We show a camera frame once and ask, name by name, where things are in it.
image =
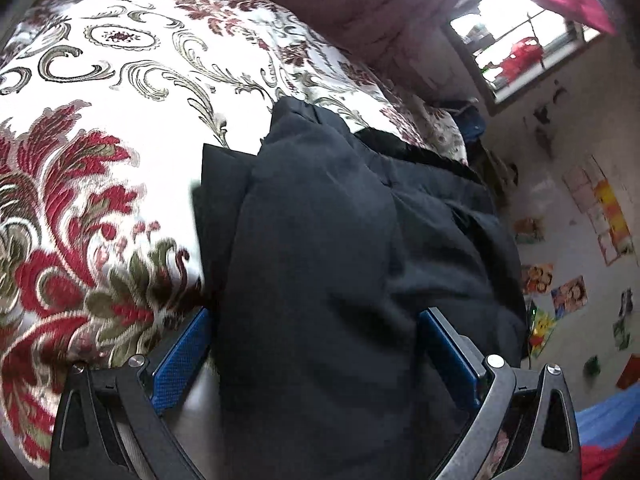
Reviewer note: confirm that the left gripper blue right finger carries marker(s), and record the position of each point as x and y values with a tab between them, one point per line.
453	358

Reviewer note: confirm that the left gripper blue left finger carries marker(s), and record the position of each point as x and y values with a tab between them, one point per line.
176	360

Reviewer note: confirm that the black padded jacket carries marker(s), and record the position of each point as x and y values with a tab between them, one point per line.
319	254

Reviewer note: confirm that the dark blue clothes pile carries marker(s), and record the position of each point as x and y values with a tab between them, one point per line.
468	119

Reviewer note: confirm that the red clothes outside window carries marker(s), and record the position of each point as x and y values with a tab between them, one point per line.
523	55

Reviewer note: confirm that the blue red cloth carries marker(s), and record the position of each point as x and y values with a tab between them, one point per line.
609	437

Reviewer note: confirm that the floral white red bedspread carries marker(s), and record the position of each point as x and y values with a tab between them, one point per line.
105	108

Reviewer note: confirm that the mauve knotted curtain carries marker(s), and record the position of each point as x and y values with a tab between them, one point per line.
388	35

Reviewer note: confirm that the cartoon wall picture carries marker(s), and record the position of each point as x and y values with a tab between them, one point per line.
569	297

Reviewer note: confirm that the yellow orange wall poster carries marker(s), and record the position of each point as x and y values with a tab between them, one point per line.
613	233

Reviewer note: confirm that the window with dark frame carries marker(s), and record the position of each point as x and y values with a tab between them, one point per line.
482	32

